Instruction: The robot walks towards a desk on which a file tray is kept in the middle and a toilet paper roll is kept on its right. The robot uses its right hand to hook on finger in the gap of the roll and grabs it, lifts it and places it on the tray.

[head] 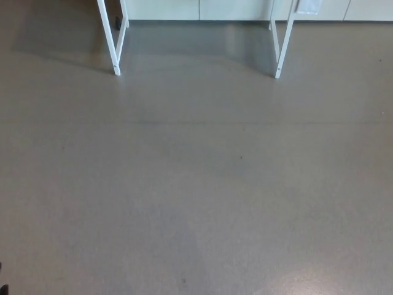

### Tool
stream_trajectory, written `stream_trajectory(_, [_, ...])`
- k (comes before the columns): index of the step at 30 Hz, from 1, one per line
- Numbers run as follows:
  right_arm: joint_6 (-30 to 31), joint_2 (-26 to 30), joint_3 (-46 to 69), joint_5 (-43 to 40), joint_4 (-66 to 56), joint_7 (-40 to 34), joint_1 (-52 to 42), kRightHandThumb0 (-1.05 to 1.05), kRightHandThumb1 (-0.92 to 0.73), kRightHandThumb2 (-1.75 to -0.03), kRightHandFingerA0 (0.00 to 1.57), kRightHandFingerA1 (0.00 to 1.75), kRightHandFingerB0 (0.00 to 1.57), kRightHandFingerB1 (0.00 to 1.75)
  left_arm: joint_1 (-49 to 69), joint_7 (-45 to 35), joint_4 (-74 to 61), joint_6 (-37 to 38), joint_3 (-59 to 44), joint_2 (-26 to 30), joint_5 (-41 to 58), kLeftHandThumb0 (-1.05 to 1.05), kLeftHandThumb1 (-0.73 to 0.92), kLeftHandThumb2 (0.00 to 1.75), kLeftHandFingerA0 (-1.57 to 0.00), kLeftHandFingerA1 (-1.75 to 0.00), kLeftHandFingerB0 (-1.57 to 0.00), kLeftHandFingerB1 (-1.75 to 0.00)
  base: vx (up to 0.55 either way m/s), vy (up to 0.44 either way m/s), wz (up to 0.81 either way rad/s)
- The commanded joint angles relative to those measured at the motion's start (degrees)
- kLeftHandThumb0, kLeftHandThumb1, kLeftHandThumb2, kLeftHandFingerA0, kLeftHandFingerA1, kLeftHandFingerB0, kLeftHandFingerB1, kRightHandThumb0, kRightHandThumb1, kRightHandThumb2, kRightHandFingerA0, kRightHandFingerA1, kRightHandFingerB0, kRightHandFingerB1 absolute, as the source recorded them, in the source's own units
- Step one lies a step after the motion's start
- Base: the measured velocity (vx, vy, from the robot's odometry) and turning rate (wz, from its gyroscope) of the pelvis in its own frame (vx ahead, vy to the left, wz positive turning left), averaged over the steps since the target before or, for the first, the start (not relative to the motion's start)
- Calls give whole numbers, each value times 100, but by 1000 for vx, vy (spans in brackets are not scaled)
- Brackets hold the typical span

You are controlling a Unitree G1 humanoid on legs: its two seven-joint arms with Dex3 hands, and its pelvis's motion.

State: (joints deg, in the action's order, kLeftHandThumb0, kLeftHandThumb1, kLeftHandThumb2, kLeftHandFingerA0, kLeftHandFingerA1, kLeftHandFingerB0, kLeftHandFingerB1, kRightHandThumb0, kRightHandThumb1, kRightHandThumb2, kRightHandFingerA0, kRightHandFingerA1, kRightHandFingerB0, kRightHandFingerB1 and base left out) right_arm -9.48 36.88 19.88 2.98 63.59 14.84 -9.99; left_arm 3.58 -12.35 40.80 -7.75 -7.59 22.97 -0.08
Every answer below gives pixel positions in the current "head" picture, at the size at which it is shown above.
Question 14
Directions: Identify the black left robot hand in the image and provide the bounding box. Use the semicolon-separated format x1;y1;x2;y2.
0;262;10;295

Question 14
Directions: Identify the white desk leg frame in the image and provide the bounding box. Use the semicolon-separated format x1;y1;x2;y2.
96;0;130;76
269;0;300;79

